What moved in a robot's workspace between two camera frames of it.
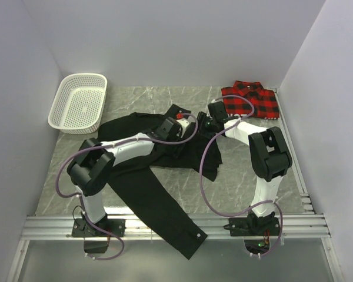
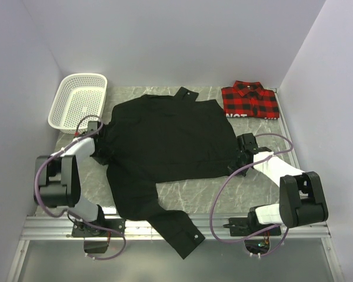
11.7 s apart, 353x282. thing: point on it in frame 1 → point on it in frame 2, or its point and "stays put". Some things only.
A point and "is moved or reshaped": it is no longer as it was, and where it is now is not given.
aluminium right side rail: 295,162 stays put
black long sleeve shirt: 144,177 is moved or reshaped
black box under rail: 99,247 stays put
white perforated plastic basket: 78,104 stays put
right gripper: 202,117 → 233,167
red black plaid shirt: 263,100 stays put
